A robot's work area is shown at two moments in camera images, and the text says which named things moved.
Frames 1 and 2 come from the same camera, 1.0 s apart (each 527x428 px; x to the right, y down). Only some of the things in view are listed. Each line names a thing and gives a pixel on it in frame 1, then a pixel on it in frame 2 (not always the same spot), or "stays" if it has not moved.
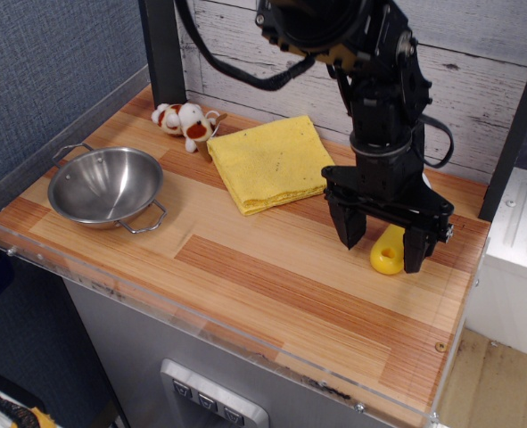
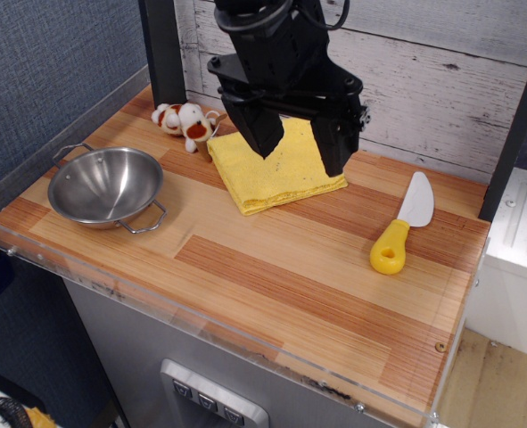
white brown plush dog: [185, 119] stays
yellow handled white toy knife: [387, 254] stays
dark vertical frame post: [163, 47] stays
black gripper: [389, 181] to [279, 57]
